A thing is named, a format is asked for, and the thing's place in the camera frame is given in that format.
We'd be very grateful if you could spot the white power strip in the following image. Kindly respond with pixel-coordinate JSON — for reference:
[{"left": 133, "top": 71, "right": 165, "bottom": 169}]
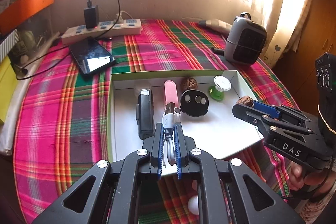
[{"left": 62, "top": 19, "right": 142, "bottom": 45}]

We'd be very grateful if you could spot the striped white box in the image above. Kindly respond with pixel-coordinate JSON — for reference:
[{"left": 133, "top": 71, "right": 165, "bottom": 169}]
[{"left": 0, "top": 29, "right": 19, "bottom": 63}]

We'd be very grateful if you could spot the brown walnut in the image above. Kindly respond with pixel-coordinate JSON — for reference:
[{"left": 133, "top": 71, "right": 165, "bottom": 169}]
[
  {"left": 181, "top": 77, "right": 198, "bottom": 92},
  {"left": 236, "top": 96, "right": 254, "bottom": 107}
]

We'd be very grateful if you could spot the white plug on strip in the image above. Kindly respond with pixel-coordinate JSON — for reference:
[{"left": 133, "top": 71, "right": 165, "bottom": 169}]
[{"left": 115, "top": 10, "right": 133, "bottom": 24}]

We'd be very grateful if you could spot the green white cardboard box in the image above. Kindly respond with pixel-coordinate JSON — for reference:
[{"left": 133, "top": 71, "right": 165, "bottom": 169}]
[{"left": 107, "top": 70, "right": 262, "bottom": 161}]

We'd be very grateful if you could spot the black rectangular device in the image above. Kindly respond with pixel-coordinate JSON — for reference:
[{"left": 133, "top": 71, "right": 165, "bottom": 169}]
[{"left": 136, "top": 89, "right": 154, "bottom": 140}]

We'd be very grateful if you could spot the white round suction hook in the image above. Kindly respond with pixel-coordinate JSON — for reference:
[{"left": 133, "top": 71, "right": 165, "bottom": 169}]
[{"left": 187, "top": 196, "right": 199, "bottom": 215}]

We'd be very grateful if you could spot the white usb cable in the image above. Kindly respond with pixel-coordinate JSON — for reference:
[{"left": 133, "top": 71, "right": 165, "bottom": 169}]
[{"left": 161, "top": 102, "right": 182, "bottom": 166}]

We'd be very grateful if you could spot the white green suction cup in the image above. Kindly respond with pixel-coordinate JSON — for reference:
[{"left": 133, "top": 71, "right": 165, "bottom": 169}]
[{"left": 208, "top": 76, "right": 232, "bottom": 101}]

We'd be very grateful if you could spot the right hand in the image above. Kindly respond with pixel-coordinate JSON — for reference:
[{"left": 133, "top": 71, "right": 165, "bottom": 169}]
[{"left": 288, "top": 161, "right": 336, "bottom": 224}]

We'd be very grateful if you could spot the black smartphone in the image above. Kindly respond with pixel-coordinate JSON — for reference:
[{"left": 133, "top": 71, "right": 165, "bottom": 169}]
[{"left": 68, "top": 37, "right": 116, "bottom": 77}]

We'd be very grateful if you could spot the orange storage box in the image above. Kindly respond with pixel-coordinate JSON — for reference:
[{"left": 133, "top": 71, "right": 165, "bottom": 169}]
[{"left": 0, "top": 0, "right": 54, "bottom": 35}]

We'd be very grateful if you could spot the grey black space heater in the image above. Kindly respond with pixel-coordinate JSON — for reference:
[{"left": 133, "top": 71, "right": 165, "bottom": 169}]
[{"left": 224, "top": 12, "right": 267, "bottom": 65}]

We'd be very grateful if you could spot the yellow box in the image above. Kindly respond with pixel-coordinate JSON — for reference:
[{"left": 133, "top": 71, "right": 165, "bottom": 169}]
[{"left": 0, "top": 56, "right": 18, "bottom": 124}]

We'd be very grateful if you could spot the black round disc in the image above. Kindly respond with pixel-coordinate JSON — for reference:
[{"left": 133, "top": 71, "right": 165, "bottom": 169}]
[{"left": 180, "top": 89, "right": 209, "bottom": 117}]

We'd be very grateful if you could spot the black charger adapter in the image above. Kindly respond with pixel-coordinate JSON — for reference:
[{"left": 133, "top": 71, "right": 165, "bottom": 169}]
[{"left": 84, "top": 5, "right": 99, "bottom": 29}]

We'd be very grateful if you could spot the pink plaid cloth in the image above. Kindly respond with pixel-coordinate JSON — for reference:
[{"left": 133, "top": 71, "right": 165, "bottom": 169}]
[{"left": 14, "top": 20, "right": 298, "bottom": 223}]

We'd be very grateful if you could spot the black charger cable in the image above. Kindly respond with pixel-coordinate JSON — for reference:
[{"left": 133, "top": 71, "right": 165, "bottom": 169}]
[{"left": 15, "top": 0, "right": 121, "bottom": 81}]

